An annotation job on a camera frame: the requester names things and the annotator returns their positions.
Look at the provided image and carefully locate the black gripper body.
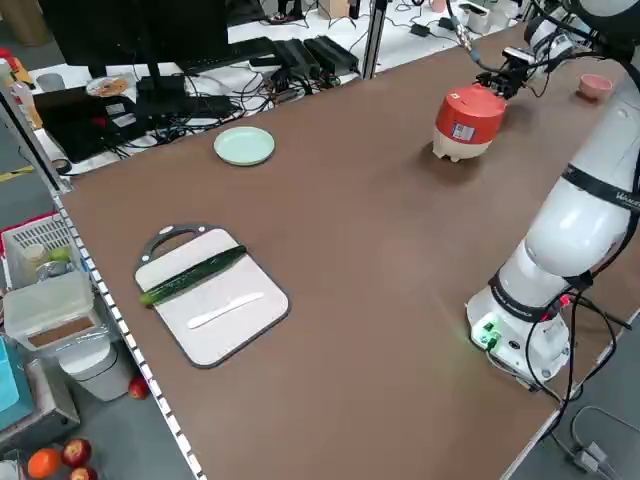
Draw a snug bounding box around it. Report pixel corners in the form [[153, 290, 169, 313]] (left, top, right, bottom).
[[502, 62, 531, 95]]

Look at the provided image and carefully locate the orange rice cooker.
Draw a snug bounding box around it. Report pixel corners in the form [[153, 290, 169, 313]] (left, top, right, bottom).
[[431, 83, 507, 164]]

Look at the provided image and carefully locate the white box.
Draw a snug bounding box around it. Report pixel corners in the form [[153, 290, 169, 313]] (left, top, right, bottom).
[[459, 2, 489, 31]]

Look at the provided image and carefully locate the pink bowl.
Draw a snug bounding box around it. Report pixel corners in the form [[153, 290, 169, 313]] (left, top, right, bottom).
[[578, 73, 614, 100]]

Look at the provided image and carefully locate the black finned power supply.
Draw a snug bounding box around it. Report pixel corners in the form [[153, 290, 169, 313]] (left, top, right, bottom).
[[304, 35, 361, 76], [273, 39, 321, 84]]

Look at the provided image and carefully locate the cardboard box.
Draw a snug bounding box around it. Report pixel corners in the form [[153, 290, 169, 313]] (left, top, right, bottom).
[[318, 0, 351, 19]]

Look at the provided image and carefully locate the pale green plate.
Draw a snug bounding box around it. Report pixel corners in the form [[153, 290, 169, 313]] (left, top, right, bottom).
[[213, 125, 276, 167]]

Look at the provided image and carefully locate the black keyboard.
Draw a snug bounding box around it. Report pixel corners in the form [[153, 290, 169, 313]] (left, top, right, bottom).
[[179, 39, 279, 74]]

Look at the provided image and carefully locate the beige cutting board dark rim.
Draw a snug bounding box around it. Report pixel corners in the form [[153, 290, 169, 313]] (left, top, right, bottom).
[[133, 223, 291, 370]]

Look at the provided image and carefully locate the white plastic knife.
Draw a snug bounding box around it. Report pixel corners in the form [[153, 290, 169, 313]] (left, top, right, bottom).
[[187, 291, 265, 330]]

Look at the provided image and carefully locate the green cucumber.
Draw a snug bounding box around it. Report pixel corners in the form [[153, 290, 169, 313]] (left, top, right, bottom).
[[138, 243, 249, 309]]

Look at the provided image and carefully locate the black monitor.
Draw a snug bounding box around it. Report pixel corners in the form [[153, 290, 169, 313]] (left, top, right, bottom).
[[37, 0, 229, 101]]

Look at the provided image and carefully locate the plate with food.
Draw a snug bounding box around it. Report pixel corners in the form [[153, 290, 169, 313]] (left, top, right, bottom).
[[85, 74, 129, 97]]

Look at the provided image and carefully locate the white plastic basket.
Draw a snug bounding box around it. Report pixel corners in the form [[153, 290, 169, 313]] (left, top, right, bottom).
[[0, 212, 84, 291]]

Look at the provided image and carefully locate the white waste bin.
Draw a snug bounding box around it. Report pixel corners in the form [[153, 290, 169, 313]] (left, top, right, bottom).
[[57, 334, 134, 404]]

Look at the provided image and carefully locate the clear lidded plastic container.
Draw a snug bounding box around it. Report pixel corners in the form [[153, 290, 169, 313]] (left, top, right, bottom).
[[2, 272, 96, 351]]

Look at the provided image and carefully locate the grey metal box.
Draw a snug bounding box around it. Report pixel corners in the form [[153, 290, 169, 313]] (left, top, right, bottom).
[[0, 359, 81, 451]]

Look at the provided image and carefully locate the teal box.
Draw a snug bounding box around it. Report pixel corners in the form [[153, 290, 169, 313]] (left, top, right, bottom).
[[0, 334, 21, 416]]

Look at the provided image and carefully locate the orange fruit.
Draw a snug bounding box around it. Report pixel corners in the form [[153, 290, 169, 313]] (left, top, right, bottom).
[[27, 448, 64, 480]]

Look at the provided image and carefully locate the aluminium frame post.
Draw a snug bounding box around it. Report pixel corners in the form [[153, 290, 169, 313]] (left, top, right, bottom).
[[0, 92, 74, 194], [362, 0, 389, 80]]

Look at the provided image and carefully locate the grey cable connector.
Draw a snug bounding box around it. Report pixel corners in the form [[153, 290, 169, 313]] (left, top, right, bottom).
[[564, 442, 616, 471]]

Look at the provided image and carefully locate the perforated aluminium frame rail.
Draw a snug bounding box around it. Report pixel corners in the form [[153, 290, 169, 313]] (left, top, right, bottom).
[[49, 189, 209, 480]]

